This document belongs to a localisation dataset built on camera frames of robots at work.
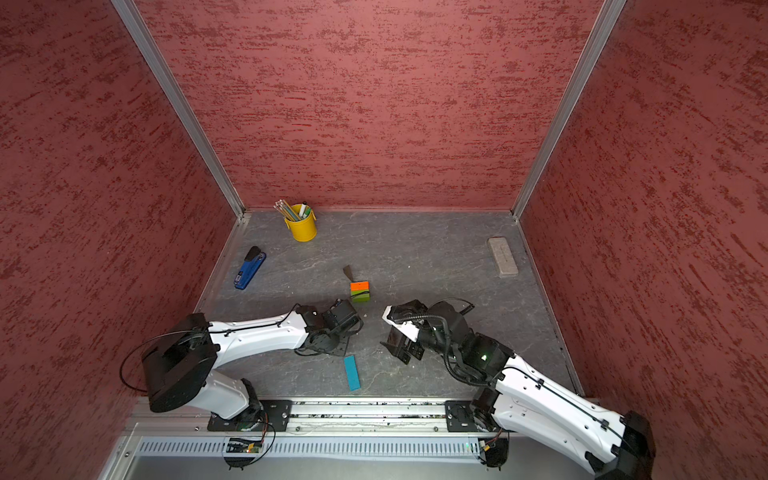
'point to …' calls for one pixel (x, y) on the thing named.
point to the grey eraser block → (503, 257)
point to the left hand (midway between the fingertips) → (335, 350)
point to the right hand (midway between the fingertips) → (393, 329)
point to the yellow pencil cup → (303, 230)
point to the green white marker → (304, 210)
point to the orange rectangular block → (360, 286)
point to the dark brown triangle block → (348, 271)
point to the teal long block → (352, 372)
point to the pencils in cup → (283, 207)
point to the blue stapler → (250, 267)
